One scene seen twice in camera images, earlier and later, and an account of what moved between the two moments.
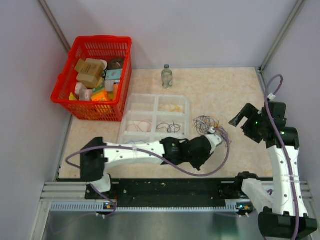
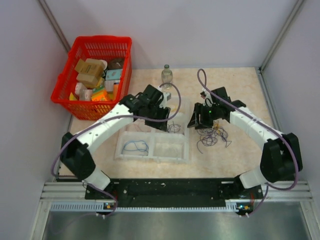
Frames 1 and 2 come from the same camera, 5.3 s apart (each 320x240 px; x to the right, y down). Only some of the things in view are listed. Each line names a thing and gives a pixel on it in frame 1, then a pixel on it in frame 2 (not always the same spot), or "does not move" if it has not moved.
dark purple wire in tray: (172, 128) does not move
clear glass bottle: (167, 77) does not move
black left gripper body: (197, 162) -> (158, 113)
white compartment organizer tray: (153, 117) does not move
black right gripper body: (252, 127) -> (208, 114)
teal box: (113, 74) does not move
